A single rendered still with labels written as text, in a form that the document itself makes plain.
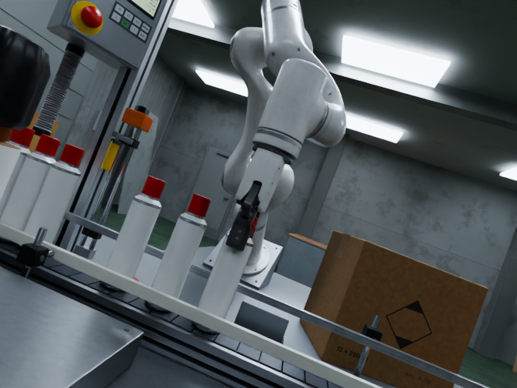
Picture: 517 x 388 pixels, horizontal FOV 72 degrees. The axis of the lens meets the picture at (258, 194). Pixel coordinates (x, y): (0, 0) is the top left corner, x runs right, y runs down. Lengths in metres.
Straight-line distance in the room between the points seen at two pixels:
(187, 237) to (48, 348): 0.26
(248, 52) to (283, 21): 0.25
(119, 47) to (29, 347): 0.60
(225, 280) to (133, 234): 0.18
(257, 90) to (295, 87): 0.43
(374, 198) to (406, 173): 0.89
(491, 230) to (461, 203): 0.79
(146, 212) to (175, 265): 0.10
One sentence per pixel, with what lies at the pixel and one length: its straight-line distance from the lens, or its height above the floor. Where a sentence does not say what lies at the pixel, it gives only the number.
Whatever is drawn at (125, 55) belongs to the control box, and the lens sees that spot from 0.87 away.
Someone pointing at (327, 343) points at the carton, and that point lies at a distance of 0.83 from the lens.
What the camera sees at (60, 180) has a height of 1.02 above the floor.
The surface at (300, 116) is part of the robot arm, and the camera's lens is 0.60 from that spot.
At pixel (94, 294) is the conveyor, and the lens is 0.65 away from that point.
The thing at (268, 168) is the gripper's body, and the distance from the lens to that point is 0.57.
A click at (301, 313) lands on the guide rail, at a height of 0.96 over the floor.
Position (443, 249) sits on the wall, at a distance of 8.69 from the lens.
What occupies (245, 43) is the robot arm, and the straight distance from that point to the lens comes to 1.03.
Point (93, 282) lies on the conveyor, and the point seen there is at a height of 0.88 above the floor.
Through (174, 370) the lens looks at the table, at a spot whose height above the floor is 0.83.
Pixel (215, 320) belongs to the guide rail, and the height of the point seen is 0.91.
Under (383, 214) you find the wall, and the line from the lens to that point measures 8.46.
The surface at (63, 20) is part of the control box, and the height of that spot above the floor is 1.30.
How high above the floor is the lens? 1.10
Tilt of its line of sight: 2 degrees up
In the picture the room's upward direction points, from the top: 21 degrees clockwise
